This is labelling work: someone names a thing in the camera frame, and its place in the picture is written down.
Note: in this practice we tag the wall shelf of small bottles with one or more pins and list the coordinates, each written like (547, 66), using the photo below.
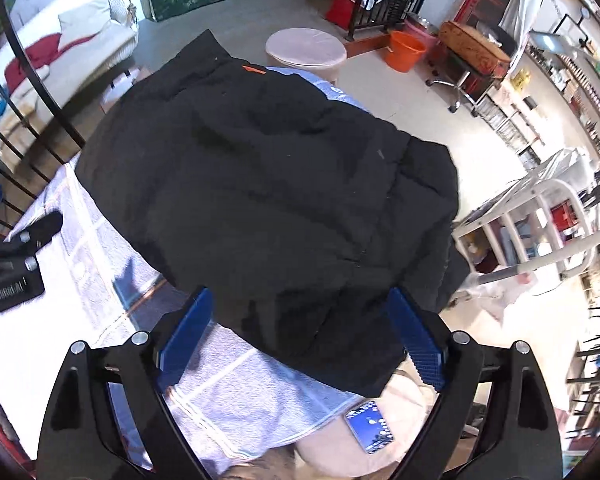
(585, 85)

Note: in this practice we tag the black iron bed frame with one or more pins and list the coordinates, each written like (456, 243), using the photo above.
(20, 135)

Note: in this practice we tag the white plastic bag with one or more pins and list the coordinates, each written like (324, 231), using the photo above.
(500, 292)

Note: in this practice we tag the black padded jacket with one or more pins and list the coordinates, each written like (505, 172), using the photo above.
(260, 200)

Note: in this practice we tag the white metal rack cart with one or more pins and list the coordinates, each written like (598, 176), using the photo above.
(545, 195)

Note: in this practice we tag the round white stool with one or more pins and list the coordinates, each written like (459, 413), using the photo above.
(305, 50)

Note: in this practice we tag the smartphone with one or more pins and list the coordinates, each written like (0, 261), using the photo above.
(370, 427)

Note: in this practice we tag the office chair with brown cushion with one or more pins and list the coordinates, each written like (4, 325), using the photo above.
(472, 47)

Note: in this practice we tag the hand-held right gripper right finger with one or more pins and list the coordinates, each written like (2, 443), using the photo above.
(417, 345)

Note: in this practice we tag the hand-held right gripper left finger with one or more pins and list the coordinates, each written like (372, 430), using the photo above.
(185, 340)

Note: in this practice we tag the clear drawer organizer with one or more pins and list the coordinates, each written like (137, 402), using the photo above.
(510, 130)

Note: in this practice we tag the orange bucket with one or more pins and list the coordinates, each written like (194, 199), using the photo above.
(405, 55)

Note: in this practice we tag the white sofa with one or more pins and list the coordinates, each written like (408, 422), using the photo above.
(95, 15)

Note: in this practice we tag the red bag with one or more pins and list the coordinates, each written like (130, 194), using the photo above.
(342, 9)

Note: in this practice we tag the pink bucket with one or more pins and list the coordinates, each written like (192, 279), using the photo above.
(422, 27)

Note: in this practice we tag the red cloth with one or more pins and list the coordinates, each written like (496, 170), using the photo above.
(30, 62)

